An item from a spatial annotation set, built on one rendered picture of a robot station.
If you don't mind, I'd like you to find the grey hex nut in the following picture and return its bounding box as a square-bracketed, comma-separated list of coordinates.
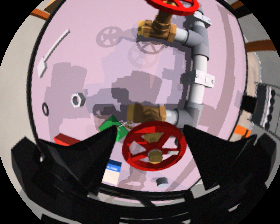
[71, 93, 86, 108]

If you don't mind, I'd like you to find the red rectangular block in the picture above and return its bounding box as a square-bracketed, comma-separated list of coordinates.
[54, 134, 80, 146]

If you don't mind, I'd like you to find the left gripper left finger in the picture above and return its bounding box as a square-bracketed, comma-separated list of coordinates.
[36, 125, 118, 196]

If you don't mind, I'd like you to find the grey pipe with red valve handwheels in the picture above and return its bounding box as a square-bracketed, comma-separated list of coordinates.
[122, 0, 215, 171]

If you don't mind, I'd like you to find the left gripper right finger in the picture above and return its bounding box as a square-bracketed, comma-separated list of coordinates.
[183, 125, 257, 191]

